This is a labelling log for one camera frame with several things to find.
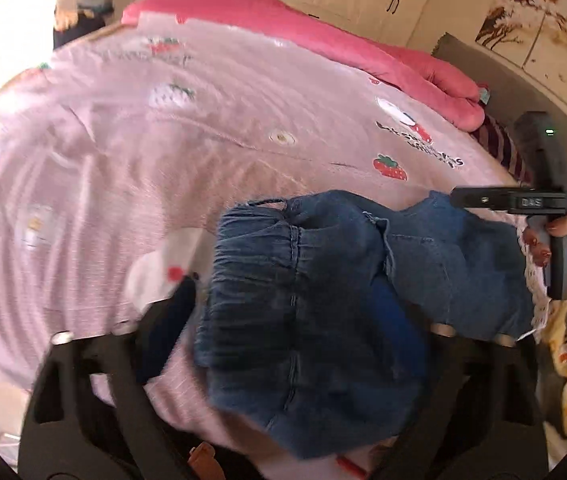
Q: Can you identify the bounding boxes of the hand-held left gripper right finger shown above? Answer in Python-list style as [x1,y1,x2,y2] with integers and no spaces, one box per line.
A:
[371,280,550,480]

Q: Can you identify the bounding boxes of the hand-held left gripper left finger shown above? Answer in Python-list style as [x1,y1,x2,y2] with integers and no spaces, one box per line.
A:
[17,276,200,480]

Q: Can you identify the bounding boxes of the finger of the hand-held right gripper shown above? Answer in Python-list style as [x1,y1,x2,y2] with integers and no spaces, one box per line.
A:
[450,186,513,210]

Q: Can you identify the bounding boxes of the blue denim pants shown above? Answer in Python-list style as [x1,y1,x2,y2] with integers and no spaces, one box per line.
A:
[193,189,550,460]

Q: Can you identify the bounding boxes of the purple striped pillow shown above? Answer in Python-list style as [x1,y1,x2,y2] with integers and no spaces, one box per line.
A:
[470,114,535,182]

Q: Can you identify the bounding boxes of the grey padded headboard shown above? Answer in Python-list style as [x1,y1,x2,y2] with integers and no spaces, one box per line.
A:
[431,32,567,201]

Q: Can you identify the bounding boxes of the pink strawberry print bed sheet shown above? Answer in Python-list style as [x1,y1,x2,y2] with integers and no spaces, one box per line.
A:
[0,10,539,480]

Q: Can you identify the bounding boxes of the yellow printed cloth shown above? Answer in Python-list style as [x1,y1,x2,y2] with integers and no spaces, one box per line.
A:
[537,304,567,442]

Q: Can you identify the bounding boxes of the pink quilt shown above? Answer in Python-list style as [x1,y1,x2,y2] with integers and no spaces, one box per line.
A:
[120,0,487,132]

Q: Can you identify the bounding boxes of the dark blue furniture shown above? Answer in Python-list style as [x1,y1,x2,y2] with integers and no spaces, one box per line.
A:
[52,7,110,52]

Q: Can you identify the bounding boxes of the grey-blue folded cloth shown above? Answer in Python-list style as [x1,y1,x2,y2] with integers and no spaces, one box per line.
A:
[76,0,115,17]

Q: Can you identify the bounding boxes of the blossom tree wall art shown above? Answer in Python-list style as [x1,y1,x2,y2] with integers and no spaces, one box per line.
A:
[473,0,567,117]

